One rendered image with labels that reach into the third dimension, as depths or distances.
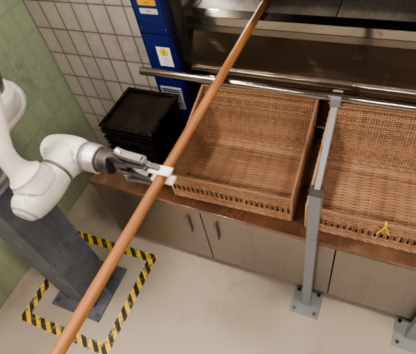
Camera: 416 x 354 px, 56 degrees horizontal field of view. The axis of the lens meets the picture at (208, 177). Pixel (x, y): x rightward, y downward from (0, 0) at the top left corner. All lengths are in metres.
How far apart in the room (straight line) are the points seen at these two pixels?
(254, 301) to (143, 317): 0.60
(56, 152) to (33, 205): 0.17
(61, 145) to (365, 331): 1.61
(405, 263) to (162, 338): 1.21
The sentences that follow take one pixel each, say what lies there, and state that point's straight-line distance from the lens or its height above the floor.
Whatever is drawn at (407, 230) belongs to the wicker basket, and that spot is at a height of 0.72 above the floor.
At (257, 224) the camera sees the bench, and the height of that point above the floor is 0.58.
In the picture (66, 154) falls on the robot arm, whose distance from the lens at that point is 1.22.
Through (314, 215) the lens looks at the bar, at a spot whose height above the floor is 0.84.
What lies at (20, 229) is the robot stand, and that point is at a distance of 1.73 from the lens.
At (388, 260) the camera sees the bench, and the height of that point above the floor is 0.58.
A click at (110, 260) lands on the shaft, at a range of 0.98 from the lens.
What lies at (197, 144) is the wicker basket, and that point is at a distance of 1.96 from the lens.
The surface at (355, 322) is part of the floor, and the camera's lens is 2.16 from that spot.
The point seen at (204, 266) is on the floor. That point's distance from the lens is 2.28.
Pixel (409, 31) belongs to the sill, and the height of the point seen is 1.18.
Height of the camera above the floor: 2.01
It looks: 50 degrees down
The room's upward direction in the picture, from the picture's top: 14 degrees counter-clockwise
